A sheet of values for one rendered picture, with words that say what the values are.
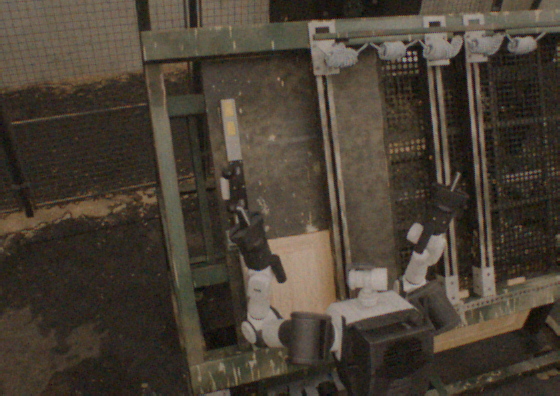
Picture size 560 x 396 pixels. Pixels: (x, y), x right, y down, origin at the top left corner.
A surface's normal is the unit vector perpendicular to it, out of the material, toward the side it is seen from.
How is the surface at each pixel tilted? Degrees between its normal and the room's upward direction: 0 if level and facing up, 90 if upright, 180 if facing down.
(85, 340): 0
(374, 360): 67
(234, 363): 59
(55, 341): 0
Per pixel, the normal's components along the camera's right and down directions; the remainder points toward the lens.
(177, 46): 0.28, 0.07
